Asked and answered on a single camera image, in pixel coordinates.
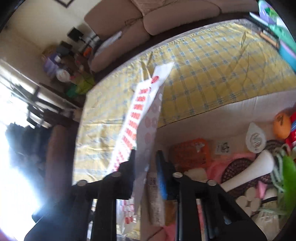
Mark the colourful sticker sheet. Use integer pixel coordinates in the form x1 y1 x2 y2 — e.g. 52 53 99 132
107 62 174 235

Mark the black round mesh fan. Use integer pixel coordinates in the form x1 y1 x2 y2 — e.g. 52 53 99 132
220 140 284 198

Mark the white cardboard box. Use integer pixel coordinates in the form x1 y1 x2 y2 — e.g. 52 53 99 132
149 90 295 240

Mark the orange fruit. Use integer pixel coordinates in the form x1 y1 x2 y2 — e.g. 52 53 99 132
273 113 291 139

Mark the biscuit tin red blue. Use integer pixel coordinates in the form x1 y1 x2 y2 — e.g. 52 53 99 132
285 112 296 149

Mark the yellow plaid table mat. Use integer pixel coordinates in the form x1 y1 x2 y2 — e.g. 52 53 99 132
72 19 295 182

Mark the brown fabric sofa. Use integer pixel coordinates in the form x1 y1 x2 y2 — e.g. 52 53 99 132
84 1 258 73

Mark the blue round container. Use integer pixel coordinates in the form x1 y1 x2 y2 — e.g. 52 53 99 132
278 40 296 71

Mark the left brown sofa cushion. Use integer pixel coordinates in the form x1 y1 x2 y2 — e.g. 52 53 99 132
132 0 176 16

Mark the green folded cloth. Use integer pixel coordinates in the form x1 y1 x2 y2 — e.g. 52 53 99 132
268 16 295 48

